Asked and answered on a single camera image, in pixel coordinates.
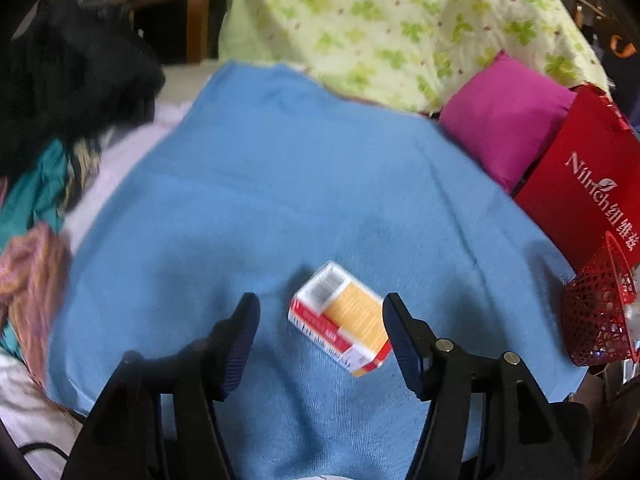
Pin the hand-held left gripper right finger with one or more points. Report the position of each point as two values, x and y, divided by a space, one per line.
405 352

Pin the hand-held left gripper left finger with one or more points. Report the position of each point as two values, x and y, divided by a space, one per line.
240 355

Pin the small orange and white box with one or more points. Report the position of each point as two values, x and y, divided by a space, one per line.
345 310

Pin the red mesh basket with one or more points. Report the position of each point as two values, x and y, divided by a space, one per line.
590 310

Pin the blue blanket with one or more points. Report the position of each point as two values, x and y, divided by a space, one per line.
300 160

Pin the red paper bag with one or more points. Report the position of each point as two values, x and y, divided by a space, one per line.
565 200

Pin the pink orange striped scarf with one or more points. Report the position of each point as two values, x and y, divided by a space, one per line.
30 270

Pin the brown striped cloth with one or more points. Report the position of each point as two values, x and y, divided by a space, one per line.
85 160

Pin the pink pillow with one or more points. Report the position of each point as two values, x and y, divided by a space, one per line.
500 115

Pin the teal cloth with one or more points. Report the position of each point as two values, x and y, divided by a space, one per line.
40 185

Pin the black fluffy garment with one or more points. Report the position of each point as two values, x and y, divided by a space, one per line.
75 85

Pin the green clover print quilt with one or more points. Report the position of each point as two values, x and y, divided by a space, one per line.
375 20

